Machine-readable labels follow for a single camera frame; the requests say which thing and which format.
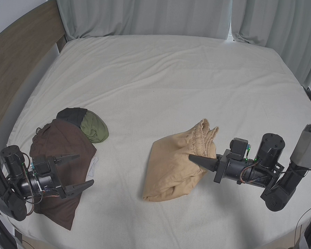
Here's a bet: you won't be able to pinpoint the green garment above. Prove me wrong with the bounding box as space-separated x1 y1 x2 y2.
80 110 109 144

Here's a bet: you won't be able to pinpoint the white garment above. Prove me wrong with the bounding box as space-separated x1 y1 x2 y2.
87 156 99 178

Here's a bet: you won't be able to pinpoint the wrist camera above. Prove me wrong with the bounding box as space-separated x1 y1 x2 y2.
31 157 51 177
229 138 250 157

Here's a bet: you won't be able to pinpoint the black cable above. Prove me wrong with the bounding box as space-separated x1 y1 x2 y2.
25 191 43 216

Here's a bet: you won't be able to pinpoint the brown garment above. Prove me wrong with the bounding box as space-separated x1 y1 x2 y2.
29 119 97 231

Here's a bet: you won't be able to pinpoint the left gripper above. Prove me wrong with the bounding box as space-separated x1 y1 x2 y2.
24 153 95 200

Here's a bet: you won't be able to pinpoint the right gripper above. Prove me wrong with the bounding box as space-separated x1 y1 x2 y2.
188 149 251 185

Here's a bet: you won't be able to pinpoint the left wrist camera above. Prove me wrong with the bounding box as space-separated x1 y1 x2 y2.
31 157 51 177

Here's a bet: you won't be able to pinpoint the bed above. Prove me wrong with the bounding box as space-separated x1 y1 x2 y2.
0 0 311 249

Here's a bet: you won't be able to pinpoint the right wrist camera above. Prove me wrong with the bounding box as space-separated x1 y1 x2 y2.
229 138 250 157

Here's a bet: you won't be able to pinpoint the black garment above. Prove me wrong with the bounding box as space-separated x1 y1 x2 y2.
56 108 90 129

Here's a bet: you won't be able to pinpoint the tan shorts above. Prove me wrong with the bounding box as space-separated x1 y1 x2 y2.
142 118 220 202

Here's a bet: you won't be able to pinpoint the grey-green curtain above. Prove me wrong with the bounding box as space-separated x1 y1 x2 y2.
53 0 234 42
231 0 311 87

